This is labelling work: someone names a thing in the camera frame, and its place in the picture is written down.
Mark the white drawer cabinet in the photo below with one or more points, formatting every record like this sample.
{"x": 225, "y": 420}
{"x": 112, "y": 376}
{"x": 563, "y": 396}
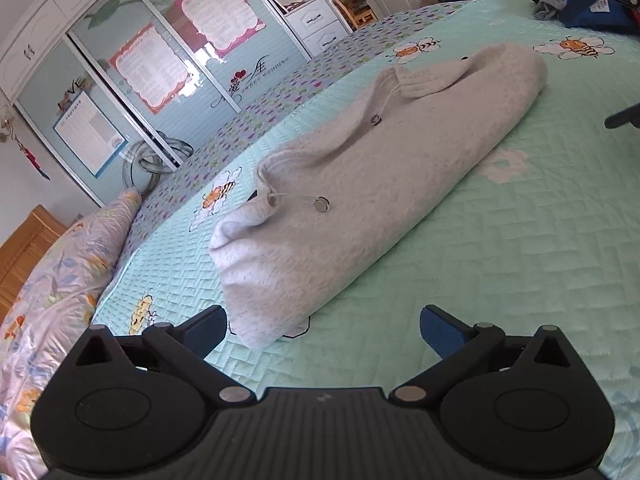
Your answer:
{"x": 320, "y": 25}

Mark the wooden headboard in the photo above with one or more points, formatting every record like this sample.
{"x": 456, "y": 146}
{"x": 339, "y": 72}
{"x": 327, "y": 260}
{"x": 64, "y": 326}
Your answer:
{"x": 25, "y": 255}

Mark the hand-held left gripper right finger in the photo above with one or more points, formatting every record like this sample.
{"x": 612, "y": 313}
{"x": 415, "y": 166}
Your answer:
{"x": 442, "y": 334}

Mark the blue-framed white poster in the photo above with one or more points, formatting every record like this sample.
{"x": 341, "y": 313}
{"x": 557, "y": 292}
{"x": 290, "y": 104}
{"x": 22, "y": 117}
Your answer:
{"x": 87, "y": 135}

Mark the red hanging ornament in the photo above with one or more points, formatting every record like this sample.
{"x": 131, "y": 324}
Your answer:
{"x": 32, "y": 157}

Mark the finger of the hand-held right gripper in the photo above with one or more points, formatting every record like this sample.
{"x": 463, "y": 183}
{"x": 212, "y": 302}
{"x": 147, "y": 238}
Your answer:
{"x": 625, "y": 119}

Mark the wooden chair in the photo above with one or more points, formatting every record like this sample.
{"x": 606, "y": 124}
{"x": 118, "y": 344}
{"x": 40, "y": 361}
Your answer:
{"x": 357, "y": 12}

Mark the blue garment with white label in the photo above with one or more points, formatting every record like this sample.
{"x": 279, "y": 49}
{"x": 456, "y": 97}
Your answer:
{"x": 595, "y": 20}

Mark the pink floral quilt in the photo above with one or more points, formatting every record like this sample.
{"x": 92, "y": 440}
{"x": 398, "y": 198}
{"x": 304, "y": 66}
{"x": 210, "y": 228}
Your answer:
{"x": 50, "y": 310}

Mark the orange-framed poster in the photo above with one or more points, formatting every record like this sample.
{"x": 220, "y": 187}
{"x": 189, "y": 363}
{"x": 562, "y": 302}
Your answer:
{"x": 150, "y": 67}

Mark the grey hula hoops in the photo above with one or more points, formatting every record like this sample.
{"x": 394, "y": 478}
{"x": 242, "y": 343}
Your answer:
{"x": 155, "y": 160}

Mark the pink-framed poster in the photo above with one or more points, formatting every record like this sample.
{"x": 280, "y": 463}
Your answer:
{"x": 220, "y": 12}

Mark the green bee-print bedspread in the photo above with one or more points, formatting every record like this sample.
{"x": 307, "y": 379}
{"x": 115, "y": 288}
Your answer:
{"x": 500, "y": 260}

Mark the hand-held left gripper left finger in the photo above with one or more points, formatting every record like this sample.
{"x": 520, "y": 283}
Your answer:
{"x": 205, "y": 332}

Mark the sliding-door wardrobe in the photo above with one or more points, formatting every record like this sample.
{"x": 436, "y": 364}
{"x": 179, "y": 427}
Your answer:
{"x": 215, "y": 80}

